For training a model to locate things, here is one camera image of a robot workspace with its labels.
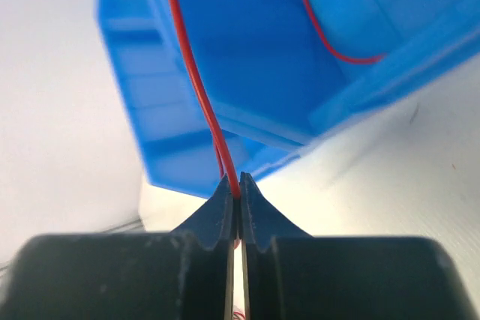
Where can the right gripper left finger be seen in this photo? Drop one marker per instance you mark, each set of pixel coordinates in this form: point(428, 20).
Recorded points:
point(205, 277)

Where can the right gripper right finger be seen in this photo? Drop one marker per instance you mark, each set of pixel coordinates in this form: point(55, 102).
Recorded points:
point(259, 223)

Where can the blue plastic three-compartment bin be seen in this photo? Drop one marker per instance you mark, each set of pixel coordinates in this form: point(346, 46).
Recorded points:
point(280, 74)

